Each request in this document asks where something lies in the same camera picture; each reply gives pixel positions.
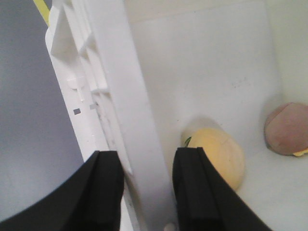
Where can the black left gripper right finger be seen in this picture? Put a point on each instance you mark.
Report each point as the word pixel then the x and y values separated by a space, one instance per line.
pixel 205 202

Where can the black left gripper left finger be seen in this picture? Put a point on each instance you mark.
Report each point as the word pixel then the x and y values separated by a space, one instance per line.
pixel 90 200

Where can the cream yellow plush toy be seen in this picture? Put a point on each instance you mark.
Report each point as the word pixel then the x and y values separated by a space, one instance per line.
pixel 224 153

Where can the pink plush toy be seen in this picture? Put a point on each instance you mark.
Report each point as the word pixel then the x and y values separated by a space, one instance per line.
pixel 286 129

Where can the white plastic tote box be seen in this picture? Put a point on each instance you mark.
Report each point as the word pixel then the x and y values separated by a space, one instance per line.
pixel 141 76

